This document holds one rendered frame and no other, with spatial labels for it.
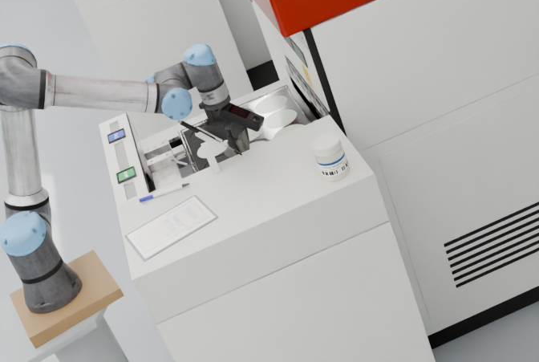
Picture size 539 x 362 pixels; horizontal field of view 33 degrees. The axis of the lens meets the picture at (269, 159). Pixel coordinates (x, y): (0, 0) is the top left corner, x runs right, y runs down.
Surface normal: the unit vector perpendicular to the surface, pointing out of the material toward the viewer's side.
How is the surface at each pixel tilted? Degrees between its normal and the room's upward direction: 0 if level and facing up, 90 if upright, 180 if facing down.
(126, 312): 0
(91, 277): 3
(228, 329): 90
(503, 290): 90
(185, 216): 0
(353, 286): 90
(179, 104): 87
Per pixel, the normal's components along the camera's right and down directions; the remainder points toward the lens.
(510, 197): 0.25, 0.44
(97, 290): -0.30, -0.84
